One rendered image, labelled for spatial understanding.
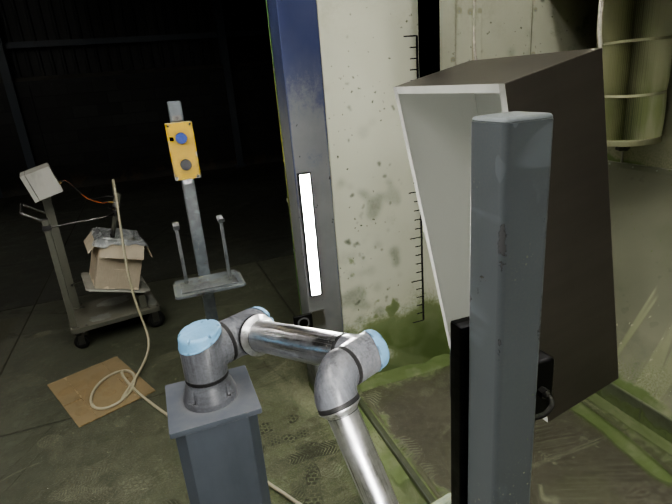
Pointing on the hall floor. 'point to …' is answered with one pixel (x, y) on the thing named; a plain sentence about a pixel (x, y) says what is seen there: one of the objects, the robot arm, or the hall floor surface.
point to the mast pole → (506, 299)
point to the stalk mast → (195, 226)
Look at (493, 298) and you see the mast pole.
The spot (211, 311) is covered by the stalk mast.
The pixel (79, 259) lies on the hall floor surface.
